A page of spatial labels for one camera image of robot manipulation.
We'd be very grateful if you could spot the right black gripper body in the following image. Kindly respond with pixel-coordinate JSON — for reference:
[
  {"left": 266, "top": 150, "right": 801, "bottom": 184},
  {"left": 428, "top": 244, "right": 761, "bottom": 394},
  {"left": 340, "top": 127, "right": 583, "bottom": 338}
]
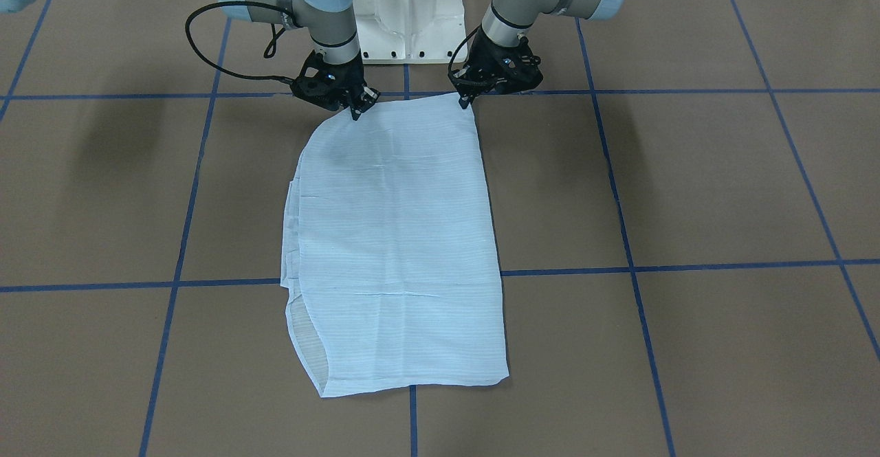
[{"left": 312, "top": 55, "right": 365, "bottom": 97}]

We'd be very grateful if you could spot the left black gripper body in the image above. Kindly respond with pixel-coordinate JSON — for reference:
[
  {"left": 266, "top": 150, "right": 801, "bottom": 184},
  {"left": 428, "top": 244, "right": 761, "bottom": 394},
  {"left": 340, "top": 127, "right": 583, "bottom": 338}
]
[{"left": 464, "top": 27, "right": 521, "bottom": 83}]

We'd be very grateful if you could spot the light blue button shirt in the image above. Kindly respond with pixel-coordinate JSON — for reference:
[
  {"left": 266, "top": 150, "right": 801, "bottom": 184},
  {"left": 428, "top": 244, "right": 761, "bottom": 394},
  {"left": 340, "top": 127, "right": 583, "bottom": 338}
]
[{"left": 280, "top": 93, "right": 509, "bottom": 398}]

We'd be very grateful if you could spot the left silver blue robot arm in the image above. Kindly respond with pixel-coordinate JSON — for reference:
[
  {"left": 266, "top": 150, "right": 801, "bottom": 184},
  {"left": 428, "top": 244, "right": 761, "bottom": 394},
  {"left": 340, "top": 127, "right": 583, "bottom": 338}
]
[{"left": 448, "top": 0, "right": 831, "bottom": 109}]

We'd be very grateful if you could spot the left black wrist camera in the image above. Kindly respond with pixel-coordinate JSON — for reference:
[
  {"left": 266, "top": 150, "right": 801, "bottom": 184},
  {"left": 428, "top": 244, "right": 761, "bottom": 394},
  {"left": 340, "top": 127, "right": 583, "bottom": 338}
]
[{"left": 491, "top": 36, "right": 544, "bottom": 94}]

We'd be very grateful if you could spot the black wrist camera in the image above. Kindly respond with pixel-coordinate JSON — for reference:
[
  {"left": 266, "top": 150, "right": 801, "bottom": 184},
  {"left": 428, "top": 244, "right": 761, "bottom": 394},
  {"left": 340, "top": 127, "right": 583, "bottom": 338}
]
[
  {"left": 289, "top": 51, "right": 348, "bottom": 111},
  {"left": 491, "top": 36, "right": 544, "bottom": 94}
]

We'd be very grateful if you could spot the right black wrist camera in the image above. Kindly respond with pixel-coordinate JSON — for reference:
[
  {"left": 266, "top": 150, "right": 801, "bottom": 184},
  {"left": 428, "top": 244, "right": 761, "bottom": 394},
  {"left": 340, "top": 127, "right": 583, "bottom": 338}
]
[{"left": 289, "top": 51, "right": 348, "bottom": 111}]

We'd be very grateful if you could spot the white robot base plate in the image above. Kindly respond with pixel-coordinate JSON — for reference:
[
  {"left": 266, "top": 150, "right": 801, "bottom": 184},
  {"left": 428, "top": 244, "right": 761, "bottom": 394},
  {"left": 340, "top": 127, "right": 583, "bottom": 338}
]
[{"left": 354, "top": 0, "right": 466, "bottom": 65}]

